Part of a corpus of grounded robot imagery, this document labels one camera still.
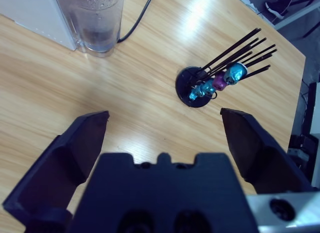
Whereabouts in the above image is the white coffee machine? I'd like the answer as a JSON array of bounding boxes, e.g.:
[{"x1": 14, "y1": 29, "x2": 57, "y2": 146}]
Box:
[{"x1": 0, "y1": 0, "x2": 77, "y2": 52}]

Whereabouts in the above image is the black rod capsule holder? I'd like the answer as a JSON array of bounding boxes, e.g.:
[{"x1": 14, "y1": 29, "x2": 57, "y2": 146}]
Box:
[{"x1": 174, "y1": 27, "x2": 278, "y2": 109}]

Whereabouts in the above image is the dark shoe white sole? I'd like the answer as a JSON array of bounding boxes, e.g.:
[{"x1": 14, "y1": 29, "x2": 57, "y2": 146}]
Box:
[{"x1": 264, "y1": 0, "x2": 286, "y2": 19}]

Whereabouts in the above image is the purple coffee capsule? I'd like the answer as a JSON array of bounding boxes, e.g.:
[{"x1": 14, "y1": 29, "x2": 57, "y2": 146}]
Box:
[{"x1": 212, "y1": 72, "x2": 229, "y2": 92}]

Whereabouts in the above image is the white metal table frame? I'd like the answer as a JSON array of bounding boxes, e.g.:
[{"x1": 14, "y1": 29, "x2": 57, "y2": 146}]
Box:
[{"x1": 275, "y1": 0, "x2": 320, "y2": 32}]

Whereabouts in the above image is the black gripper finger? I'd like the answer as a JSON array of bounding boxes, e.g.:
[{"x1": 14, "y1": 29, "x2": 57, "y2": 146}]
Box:
[
  {"x1": 2, "y1": 110, "x2": 111, "y2": 224},
  {"x1": 219, "y1": 107, "x2": 315, "y2": 196}
]

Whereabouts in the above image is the black power cable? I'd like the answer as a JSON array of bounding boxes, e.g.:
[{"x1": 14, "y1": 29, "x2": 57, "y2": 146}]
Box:
[{"x1": 117, "y1": 0, "x2": 156, "y2": 43}]

